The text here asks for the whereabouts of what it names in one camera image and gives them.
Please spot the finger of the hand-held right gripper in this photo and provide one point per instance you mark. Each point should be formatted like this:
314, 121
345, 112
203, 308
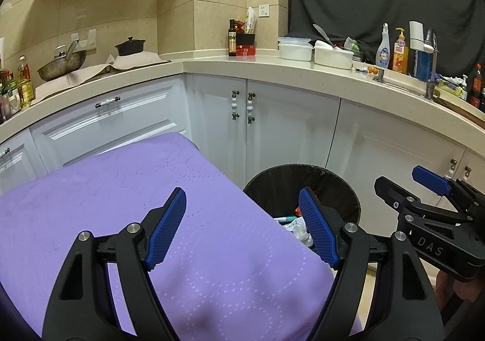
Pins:
398, 195
430, 180

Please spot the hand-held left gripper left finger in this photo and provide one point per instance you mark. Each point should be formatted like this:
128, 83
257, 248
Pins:
166, 231

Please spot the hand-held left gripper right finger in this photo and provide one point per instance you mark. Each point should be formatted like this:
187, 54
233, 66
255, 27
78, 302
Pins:
318, 231

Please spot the clear white plastic bag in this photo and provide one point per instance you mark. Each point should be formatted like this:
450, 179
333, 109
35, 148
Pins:
299, 230

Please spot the teal white tube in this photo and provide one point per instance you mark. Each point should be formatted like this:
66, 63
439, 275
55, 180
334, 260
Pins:
284, 218

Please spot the black-lined trash bin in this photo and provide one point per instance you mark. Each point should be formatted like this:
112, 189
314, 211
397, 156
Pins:
333, 189

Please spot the person's right hand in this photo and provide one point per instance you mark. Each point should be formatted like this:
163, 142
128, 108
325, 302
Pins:
464, 291

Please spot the purple tablecloth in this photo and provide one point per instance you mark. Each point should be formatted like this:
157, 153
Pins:
113, 193

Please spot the yellow green sponge pack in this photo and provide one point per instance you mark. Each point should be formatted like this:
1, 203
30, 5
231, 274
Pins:
447, 87

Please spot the white pump bottle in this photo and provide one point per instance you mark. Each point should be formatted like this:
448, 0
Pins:
463, 87

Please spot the chrome faucet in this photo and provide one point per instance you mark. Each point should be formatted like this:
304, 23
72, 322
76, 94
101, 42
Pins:
431, 79

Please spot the dark sauce bottle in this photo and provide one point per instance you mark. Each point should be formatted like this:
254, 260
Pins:
476, 87

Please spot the blue detergent pouch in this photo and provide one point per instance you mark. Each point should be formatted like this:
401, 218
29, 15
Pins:
420, 66

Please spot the white kitchen cabinet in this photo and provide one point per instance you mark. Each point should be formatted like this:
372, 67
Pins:
295, 117

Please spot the orange dish soap bottle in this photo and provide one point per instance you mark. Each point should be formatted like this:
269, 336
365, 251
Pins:
400, 56

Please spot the white spray bottle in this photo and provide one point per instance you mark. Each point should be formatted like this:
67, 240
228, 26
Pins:
382, 52

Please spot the white faucet water purifier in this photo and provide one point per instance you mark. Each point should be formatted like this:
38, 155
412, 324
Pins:
416, 35

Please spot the open white plastic container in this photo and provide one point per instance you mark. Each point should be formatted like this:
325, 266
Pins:
333, 57

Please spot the green packet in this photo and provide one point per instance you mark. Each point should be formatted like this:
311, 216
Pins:
351, 44

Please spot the beige stove cover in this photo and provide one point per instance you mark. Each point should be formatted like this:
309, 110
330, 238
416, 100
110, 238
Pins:
94, 73

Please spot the beige countertop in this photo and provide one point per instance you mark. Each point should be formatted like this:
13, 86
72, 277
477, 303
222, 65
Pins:
265, 62

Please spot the lidded white plastic container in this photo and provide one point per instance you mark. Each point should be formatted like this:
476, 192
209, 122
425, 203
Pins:
295, 49

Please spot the black pot with lid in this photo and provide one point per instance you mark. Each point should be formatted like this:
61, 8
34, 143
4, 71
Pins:
130, 48

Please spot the red patterned box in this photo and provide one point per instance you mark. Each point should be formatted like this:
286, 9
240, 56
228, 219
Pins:
245, 49

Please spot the steel wok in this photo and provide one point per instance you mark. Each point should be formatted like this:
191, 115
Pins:
60, 66

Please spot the dark olive oil bottle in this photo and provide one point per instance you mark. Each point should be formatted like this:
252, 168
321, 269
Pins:
232, 41

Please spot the yellow cooking oil bottle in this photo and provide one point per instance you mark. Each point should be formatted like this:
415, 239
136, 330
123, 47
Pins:
25, 87

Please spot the black utensil holder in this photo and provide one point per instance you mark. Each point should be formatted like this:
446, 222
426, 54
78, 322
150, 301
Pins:
249, 39

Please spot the metal ladle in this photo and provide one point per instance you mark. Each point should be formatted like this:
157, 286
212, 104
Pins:
71, 47

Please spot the row of condiment bottles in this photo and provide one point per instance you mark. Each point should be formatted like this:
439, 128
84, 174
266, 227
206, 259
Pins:
8, 94

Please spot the red packet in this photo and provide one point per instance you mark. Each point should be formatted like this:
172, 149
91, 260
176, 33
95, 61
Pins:
240, 27

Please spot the white packet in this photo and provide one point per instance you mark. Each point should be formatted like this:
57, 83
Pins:
251, 20

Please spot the paper towel roll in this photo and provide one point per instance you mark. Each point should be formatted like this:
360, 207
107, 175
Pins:
2, 52

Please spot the white double wall outlet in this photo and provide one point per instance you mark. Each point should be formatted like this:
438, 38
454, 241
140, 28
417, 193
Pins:
90, 37

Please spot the white wall socket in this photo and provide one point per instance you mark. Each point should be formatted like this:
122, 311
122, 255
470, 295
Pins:
264, 10

